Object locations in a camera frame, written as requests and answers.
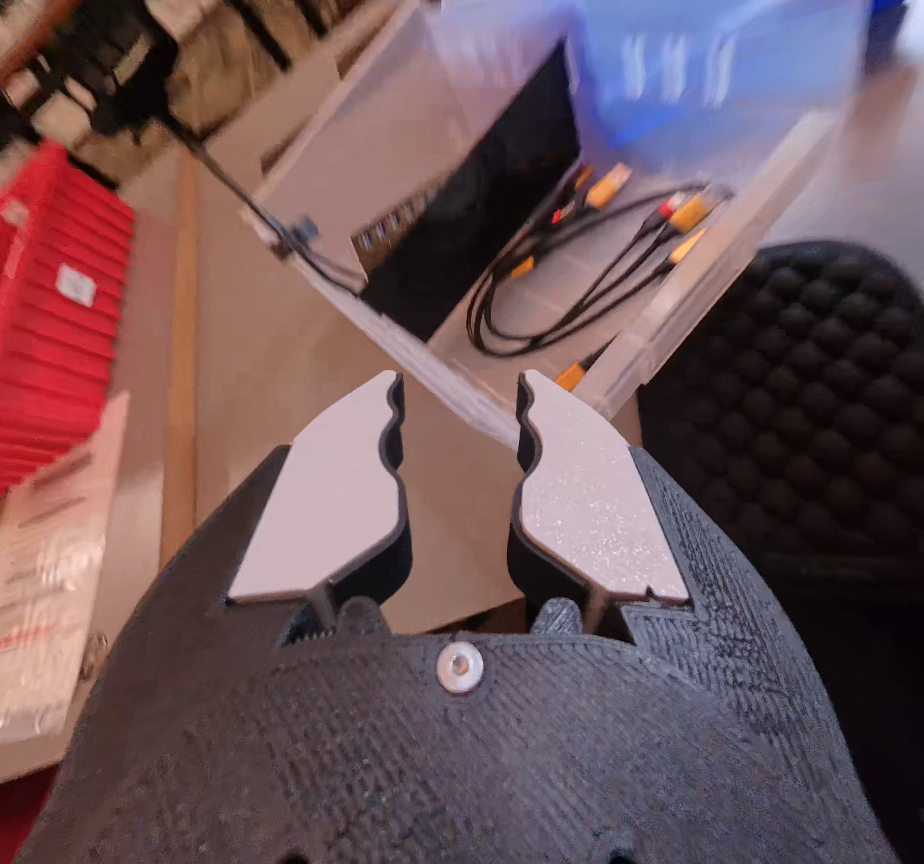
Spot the red storage bin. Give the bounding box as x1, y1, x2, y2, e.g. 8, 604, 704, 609
0, 142, 137, 493

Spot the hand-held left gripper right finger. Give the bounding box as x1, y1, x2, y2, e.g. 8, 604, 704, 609
507, 369, 690, 608

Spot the black forearm pad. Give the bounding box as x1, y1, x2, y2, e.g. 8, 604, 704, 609
639, 242, 924, 591

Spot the red tote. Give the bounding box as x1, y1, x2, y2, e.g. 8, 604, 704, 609
0, 759, 60, 854

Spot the black rubber power cable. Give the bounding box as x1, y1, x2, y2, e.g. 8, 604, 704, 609
162, 112, 365, 296

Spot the clear plastic bin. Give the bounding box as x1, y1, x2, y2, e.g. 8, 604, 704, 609
242, 0, 878, 446

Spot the white printed paper sheet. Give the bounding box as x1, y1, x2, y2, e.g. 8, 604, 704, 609
0, 393, 132, 744

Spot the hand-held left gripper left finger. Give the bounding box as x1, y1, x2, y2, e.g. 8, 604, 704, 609
227, 371, 414, 608

